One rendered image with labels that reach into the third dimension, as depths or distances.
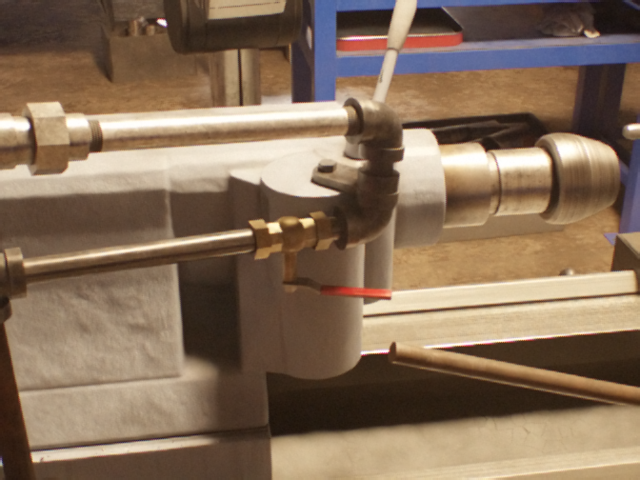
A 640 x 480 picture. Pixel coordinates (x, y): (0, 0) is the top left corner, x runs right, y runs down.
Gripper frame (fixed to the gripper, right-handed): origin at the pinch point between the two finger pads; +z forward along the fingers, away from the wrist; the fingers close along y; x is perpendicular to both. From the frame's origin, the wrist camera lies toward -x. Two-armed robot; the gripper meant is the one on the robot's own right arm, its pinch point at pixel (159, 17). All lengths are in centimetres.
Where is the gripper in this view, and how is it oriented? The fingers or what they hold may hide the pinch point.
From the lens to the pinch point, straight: 104.7
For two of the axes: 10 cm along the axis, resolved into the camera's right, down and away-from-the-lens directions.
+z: 1.6, 9.9, -0.1
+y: 9.5, -1.5, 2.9
